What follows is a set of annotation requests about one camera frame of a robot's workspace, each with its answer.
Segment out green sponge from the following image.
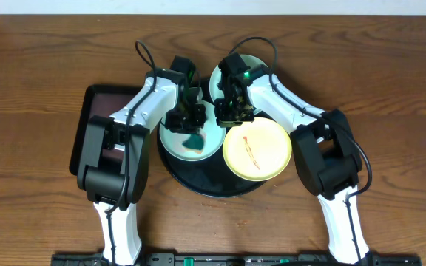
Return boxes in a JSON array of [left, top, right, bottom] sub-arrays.
[[182, 134, 205, 154]]

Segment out light blue plate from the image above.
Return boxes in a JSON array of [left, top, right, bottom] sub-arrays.
[[160, 100, 226, 161]]

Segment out yellow plate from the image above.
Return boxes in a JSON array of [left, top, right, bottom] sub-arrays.
[[223, 117, 292, 182]]

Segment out pale green plate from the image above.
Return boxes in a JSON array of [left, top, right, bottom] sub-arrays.
[[209, 54, 275, 115]]

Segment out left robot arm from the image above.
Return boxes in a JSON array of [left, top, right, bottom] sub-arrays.
[[70, 66, 205, 265]]

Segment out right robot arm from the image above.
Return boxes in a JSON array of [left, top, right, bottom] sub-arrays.
[[212, 64, 369, 265]]

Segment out round black tray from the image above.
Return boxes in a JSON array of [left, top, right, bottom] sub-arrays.
[[156, 76, 291, 199]]

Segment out dark brown square tray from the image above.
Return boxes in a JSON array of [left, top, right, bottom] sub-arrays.
[[69, 83, 142, 176]]

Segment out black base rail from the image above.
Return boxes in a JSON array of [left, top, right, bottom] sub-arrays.
[[50, 253, 422, 266]]

